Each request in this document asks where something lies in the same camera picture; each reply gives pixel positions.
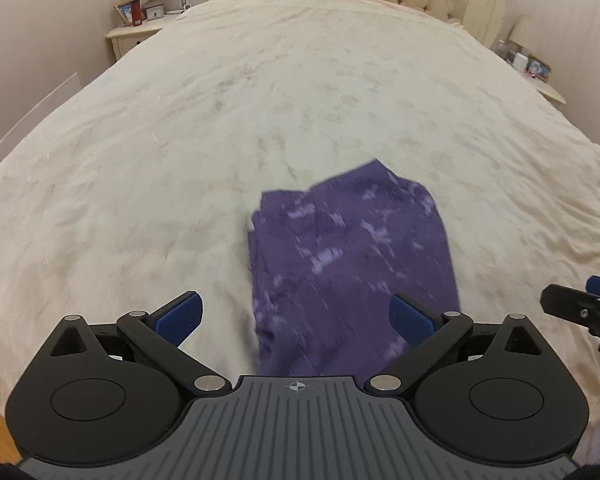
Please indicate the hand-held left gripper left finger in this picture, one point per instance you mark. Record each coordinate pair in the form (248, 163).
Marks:
(180, 316)

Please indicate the red box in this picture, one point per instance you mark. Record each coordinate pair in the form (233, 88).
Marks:
(137, 12)

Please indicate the cream nightstand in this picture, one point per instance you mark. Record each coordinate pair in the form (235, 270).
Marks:
(547, 91)
(130, 40)

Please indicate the framed photo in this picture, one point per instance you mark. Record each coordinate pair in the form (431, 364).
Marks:
(539, 67)

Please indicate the wooden photo frame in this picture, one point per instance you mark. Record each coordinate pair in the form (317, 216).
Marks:
(124, 12)

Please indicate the small silver frame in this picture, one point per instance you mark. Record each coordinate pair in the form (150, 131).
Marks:
(154, 12)

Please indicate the purple patterned hooded jacket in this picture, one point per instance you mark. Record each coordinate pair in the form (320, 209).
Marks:
(340, 260)

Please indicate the cream bedspread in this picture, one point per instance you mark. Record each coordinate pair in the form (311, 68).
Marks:
(180, 160)

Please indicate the white small device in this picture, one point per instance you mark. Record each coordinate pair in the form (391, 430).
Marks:
(520, 62)

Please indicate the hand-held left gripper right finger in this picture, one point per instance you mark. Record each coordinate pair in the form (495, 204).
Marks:
(407, 317)

